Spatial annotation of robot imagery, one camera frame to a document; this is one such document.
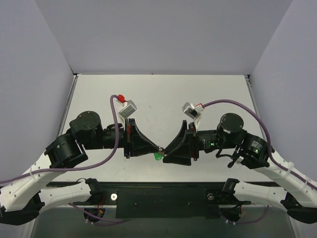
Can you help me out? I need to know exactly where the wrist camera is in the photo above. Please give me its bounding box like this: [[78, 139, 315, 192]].
[[118, 100, 137, 119], [182, 102, 204, 129]]

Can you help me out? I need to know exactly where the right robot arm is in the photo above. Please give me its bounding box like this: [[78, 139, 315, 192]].
[[163, 113, 317, 224]]

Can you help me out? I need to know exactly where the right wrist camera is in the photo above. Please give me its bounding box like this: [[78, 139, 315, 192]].
[[182, 102, 204, 129]]

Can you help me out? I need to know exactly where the green key tag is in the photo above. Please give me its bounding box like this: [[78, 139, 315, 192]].
[[154, 153, 163, 161]]

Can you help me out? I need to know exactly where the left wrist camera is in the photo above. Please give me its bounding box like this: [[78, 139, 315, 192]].
[[118, 100, 137, 119]]

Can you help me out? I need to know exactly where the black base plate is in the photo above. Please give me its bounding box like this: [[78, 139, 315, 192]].
[[71, 187, 233, 220]]

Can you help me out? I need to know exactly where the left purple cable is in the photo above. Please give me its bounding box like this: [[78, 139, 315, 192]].
[[0, 94, 127, 186]]

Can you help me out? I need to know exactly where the purple cable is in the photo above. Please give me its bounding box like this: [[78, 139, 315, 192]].
[[0, 94, 127, 186], [203, 99, 317, 189]]

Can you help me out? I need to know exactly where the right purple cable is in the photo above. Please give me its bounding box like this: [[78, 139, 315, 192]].
[[203, 99, 317, 189]]

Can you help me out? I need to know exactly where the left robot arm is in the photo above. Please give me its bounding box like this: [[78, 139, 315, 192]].
[[0, 111, 162, 226]]

